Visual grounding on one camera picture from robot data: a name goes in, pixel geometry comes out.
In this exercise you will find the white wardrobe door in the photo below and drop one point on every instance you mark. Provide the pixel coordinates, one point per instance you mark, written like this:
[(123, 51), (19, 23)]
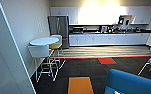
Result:
[(4, 56)]

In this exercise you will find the yellow seat bar stool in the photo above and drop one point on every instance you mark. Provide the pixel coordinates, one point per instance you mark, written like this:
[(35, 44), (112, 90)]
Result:
[(55, 46)]

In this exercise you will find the white bar stool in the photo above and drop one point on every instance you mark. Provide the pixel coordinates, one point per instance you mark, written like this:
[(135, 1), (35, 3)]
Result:
[(57, 37), (37, 51)]

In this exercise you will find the stainless steel fridge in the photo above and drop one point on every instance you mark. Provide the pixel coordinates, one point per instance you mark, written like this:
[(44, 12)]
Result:
[(58, 30)]

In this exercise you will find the white round high table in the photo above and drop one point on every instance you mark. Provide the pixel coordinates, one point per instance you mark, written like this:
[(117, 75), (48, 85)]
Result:
[(44, 41)]

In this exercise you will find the white kitchen counter cabinets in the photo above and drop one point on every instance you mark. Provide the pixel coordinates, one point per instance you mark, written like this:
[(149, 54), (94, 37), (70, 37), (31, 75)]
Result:
[(107, 39)]

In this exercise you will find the black microwave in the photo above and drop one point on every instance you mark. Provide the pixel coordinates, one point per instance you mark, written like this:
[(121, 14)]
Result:
[(104, 29)]

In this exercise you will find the blue sofa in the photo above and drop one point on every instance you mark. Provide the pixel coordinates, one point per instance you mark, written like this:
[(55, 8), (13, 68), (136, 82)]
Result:
[(134, 83)]

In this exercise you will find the white wall cabinets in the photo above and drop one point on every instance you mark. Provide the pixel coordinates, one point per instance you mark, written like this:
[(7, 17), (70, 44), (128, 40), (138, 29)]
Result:
[(91, 14)]

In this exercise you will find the black wall appliance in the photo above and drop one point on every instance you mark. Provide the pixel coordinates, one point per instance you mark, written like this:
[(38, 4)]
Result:
[(125, 21)]

